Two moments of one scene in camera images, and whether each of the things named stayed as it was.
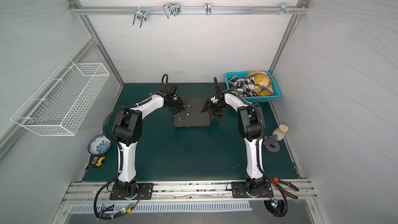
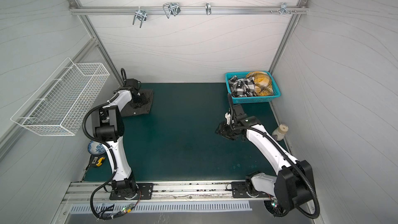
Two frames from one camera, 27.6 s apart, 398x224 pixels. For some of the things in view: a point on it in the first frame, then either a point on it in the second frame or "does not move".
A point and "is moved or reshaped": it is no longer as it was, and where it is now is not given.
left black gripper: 180,108 → 144,100
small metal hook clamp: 208,8 does not move
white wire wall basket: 60,106 does not move
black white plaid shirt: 244,87 does not move
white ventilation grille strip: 166,206 does not move
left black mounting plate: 144,191 does not move
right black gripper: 212,107 → 226,128
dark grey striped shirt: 192,116 is moved or reshaped
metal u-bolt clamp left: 142,15 does not move
